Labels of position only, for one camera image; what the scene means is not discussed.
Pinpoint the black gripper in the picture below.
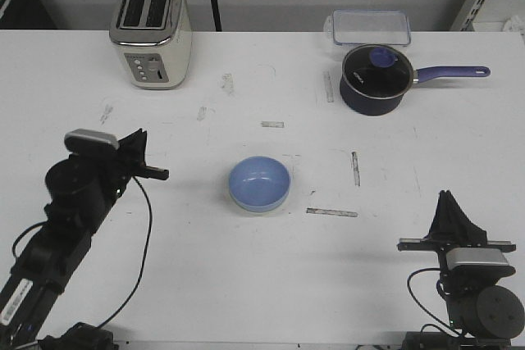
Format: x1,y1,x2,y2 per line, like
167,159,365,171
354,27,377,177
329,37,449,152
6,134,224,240
397,190,516,284
102,129,169,202

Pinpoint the blue bowl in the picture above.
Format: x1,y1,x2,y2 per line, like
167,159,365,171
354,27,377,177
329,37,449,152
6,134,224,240
228,156,291,190

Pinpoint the green bowl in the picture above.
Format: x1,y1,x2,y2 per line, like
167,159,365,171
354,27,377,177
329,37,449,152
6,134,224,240
229,187,290,214

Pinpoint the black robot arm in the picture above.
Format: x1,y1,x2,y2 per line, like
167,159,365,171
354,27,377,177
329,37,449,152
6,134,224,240
1,129,169,349
397,190,524,349

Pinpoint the cream two-slot toaster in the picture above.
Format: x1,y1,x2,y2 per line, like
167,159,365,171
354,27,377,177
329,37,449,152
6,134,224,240
109,0,193,90

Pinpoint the blue saucepan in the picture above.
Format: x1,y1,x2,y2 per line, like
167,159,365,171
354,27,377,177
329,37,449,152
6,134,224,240
340,44,491,116

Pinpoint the glass pot lid blue knob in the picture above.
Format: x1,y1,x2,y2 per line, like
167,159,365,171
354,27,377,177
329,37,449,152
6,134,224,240
342,44,413,99

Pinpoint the clear plastic food container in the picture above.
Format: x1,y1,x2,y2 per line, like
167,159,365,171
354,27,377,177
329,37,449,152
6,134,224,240
322,9,412,61

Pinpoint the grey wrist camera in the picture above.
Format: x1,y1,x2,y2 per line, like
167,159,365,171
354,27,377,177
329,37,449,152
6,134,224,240
64,129,120,160
445,248,509,270

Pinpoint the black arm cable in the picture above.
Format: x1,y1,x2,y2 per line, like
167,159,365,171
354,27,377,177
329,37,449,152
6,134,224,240
97,175,154,330
406,266,464,339

